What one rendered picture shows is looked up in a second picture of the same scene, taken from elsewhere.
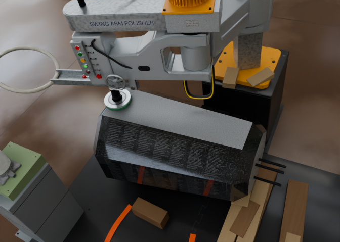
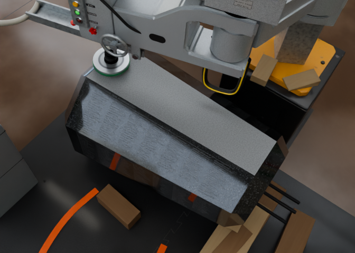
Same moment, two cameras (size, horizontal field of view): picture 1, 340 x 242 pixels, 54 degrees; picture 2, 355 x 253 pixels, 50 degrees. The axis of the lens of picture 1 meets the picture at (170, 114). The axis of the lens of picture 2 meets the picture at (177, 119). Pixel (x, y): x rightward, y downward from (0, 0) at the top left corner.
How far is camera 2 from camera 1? 0.44 m
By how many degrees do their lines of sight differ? 10
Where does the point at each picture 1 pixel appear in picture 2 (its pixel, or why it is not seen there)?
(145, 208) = (114, 200)
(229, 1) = not seen: outside the picture
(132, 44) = (150, 0)
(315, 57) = not seen: outside the picture
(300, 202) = (300, 240)
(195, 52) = (233, 39)
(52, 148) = (14, 88)
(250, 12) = not seen: outside the picture
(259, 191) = (257, 216)
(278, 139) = (294, 152)
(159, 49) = (186, 21)
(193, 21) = (245, 1)
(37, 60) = not seen: outside the picture
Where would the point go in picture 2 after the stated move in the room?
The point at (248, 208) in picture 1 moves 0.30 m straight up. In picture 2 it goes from (238, 235) to (248, 221)
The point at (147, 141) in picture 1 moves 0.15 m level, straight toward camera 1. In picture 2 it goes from (137, 128) to (138, 152)
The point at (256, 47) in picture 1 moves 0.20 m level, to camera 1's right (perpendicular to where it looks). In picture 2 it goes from (308, 40) to (342, 42)
